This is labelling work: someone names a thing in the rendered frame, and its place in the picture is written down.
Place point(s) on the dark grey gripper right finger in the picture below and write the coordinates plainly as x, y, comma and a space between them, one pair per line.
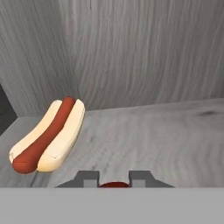
141, 178

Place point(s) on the grey wooden cabinet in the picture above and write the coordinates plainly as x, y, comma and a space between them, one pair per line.
140, 87

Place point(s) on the hot dog in bun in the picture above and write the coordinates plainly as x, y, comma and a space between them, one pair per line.
48, 137

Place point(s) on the red round fruit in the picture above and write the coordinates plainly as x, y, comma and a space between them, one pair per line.
114, 185

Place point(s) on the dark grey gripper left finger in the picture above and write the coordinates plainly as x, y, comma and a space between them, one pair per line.
87, 178

